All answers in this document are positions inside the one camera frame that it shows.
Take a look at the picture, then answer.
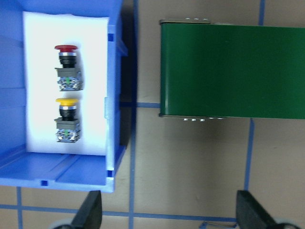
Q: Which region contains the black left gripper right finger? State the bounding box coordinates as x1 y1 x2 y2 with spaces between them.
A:
236 190 277 229

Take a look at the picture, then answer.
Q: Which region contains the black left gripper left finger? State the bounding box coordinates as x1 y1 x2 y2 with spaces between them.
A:
71 190 102 229

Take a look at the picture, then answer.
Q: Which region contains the yellow mushroom push button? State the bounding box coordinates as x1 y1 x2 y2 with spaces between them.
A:
54 98 81 143

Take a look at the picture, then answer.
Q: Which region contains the red mushroom push button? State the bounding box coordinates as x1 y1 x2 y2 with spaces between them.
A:
54 44 83 91

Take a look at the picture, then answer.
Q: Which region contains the blue left plastic bin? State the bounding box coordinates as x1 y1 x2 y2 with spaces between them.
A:
0 0 127 192

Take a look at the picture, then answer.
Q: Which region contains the green conveyor belt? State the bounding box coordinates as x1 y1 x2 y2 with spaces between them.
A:
160 20 305 119

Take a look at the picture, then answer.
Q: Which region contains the white foam pad left bin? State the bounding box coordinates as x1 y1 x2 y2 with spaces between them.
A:
23 12 108 155

